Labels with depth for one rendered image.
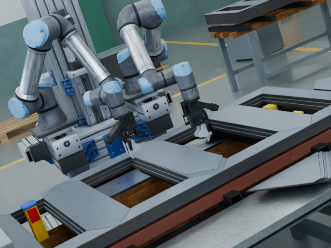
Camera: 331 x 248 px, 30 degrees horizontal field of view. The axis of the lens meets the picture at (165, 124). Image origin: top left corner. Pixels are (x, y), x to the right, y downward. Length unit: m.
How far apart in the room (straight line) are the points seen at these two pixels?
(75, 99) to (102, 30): 8.84
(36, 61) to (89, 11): 9.23
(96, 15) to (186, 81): 9.62
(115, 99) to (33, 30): 0.48
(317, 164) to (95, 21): 10.06
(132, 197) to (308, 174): 0.87
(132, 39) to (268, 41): 5.38
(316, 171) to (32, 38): 1.38
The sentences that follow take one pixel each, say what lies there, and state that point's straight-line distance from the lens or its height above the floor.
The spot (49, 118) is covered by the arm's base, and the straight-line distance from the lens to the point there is 3.17.
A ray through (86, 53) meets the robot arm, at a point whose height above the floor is 1.36.
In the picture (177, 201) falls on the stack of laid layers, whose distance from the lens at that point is 2.26.
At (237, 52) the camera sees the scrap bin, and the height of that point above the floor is 0.13.
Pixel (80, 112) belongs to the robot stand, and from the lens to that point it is 3.40.
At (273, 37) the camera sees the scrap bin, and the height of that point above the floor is 0.21.
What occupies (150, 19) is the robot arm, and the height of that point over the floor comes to 1.41.
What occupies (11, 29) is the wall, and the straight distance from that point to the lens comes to 12.50.
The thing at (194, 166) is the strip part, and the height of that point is 0.86.
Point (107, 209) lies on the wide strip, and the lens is 2.36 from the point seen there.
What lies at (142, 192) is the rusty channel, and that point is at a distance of 2.81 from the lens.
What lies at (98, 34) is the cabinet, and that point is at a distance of 12.17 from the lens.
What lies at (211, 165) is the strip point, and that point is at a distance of 2.43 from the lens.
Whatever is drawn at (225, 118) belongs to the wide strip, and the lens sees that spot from 2.95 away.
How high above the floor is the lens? 1.70
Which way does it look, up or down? 15 degrees down
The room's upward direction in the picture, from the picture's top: 19 degrees counter-clockwise
